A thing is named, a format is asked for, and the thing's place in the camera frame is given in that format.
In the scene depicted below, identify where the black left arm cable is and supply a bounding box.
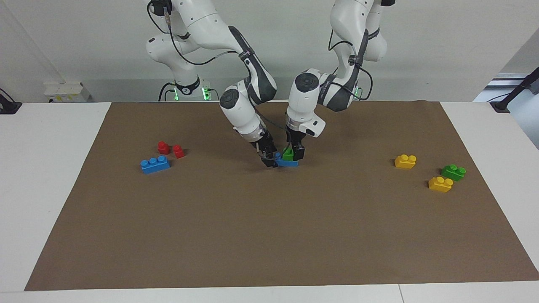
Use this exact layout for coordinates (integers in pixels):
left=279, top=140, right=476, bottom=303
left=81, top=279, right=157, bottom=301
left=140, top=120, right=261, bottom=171
left=328, top=29, right=374, bottom=101

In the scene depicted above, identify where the white wall socket box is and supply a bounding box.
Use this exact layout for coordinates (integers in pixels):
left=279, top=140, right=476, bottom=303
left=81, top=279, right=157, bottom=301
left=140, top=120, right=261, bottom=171
left=44, top=81, right=91, bottom=103

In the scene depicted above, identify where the black right base cable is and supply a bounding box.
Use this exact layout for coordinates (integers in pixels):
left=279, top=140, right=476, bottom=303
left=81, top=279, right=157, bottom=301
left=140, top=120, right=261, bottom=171
left=158, top=82, right=176, bottom=102

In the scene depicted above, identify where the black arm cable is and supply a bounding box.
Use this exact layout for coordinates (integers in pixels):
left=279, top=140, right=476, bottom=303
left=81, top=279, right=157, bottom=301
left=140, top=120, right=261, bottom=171
left=147, top=0, right=250, bottom=66
left=328, top=29, right=374, bottom=101

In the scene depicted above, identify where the black table clamp mount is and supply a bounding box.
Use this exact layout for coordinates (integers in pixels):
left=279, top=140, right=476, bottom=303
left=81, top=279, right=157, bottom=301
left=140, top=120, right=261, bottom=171
left=0, top=88, right=22, bottom=115

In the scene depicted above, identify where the blue three-stud toy block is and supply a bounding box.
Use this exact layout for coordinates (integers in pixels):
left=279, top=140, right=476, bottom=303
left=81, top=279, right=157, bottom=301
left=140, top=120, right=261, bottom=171
left=140, top=155, right=171, bottom=174
left=274, top=152, right=299, bottom=167

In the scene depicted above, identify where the yellow two-stud toy block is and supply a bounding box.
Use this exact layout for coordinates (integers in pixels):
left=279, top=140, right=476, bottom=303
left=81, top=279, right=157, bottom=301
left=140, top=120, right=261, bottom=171
left=394, top=154, right=417, bottom=169
left=428, top=176, right=454, bottom=193

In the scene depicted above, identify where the brown paper table mat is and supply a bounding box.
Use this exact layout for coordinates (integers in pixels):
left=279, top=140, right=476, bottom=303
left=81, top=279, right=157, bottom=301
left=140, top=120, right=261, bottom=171
left=24, top=100, right=539, bottom=292

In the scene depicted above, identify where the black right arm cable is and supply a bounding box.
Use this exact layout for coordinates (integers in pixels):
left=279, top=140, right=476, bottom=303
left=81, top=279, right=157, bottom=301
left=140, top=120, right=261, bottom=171
left=147, top=0, right=250, bottom=66

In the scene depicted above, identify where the black stand with pole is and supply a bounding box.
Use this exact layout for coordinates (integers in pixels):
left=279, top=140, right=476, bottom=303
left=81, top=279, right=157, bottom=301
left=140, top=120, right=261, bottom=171
left=490, top=66, right=539, bottom=113

